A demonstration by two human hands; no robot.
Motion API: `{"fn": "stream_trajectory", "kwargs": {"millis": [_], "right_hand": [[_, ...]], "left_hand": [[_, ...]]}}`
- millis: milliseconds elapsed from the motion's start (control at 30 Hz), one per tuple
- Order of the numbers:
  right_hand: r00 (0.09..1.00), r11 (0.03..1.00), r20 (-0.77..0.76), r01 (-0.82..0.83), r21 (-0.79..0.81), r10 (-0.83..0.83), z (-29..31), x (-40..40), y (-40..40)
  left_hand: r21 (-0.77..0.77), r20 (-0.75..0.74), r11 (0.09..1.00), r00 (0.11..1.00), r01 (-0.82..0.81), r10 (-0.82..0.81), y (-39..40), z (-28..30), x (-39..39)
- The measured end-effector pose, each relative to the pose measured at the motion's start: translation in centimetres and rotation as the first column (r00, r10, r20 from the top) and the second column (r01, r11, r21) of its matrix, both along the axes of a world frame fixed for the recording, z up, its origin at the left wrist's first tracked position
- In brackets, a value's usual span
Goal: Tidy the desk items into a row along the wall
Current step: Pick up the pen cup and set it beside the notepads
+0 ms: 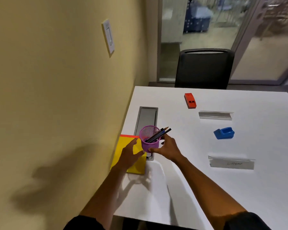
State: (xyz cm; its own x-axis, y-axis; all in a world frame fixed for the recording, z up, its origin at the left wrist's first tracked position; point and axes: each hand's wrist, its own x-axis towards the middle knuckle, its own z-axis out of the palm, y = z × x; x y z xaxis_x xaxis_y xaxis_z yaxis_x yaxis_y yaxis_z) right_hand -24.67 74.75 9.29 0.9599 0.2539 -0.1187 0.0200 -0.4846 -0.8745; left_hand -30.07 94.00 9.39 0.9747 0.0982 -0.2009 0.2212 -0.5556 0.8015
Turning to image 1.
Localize person's left hand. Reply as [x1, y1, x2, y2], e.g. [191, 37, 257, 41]
[115, 138, 146, 173]

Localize person's right hand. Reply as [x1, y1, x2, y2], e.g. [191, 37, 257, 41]
[148, 134, 184, 164]

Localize yellow notepad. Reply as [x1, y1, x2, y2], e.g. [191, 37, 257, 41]
[110, 134, 147, 175]

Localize pens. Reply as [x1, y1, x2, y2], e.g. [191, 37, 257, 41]
[145, 128, 172, 143]

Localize purple mesh pen cup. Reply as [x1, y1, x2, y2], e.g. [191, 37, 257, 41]
[139, 125, 162, 153]

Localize red stapler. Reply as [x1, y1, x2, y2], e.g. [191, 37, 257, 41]
[184, 93, 197, 109]

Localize blue tape dispenser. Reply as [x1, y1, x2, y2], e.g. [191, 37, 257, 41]
[213, 127, 235, 140]

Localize person's right forearm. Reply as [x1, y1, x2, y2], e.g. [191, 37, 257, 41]
[174, 156, 248, 230]

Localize person's left forearm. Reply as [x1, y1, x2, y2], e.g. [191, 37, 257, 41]
[79, 165, 127, 224]

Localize person's black left sleeve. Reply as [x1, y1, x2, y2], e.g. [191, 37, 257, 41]
[63, 215, 106, 230]

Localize person's black sleeve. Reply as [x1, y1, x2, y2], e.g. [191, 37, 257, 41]
[63, 215, 106, 230]
[223, 212, 272, 230]

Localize person's black right sleeve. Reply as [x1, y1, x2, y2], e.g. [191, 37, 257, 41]
[223, 212, 272, 230]

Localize clear acrylic name sign holder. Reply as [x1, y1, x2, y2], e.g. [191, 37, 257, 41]
[198, 110, 234, 121]
[208, 155, 255, 171]

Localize black mesh office chair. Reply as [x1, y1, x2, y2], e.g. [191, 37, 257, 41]
[174, 48, 235, 90]

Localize blue cabinet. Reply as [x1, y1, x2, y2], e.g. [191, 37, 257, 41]
[183, 2, 211, 34]

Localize grey table cable hatch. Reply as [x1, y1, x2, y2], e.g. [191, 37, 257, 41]
[135, 106, 159, 161]

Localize white wall switch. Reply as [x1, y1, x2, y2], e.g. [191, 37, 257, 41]
[101, 19, 115, 55]

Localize glass partition with grey frame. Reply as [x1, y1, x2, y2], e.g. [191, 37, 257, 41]
[157, 0, 288, 85]

